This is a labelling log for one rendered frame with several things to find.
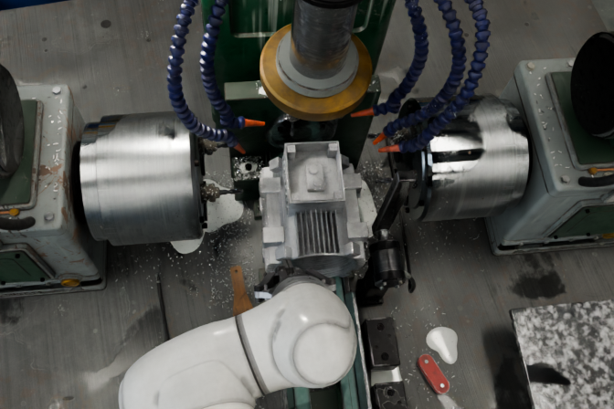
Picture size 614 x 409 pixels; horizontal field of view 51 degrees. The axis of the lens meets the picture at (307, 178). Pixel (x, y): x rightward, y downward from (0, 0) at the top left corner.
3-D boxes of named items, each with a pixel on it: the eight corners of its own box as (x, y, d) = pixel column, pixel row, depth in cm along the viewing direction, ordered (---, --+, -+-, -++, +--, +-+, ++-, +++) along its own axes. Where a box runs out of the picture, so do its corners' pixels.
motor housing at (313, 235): (259, 194, 138) (259, 152, 121) (347, 189, 140) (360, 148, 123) (264, 285, 130) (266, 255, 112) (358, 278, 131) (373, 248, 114)
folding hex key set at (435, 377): (414, 360, 137) (416, 359, 136) (426, 352, 138) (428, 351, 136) (438, 397, 134) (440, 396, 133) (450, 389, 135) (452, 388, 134)
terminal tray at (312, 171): (280, 161, 124) (282, 142, 118) (335, 158, 126) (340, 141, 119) (285, 218, 119) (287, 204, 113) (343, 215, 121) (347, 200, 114)
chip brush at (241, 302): (224, 268, 143) (224, 267, 142) (246, 265, 143) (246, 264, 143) (240, 362, 134) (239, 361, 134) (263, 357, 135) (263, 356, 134)
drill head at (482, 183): (352, 138, 146) (370, 75, 123) (525, 127, 150) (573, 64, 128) (368, 243, 135) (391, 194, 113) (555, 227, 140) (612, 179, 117)
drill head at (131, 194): (47, 157, 138) (6, 94, 116) (218, 146, 143) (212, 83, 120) (39, 269, 128) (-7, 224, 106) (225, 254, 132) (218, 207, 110)
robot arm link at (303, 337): (328, 264, 86) (235, 301, 85) (349, 295, 71) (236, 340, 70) (355, 337, 87) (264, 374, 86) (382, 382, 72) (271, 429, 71)
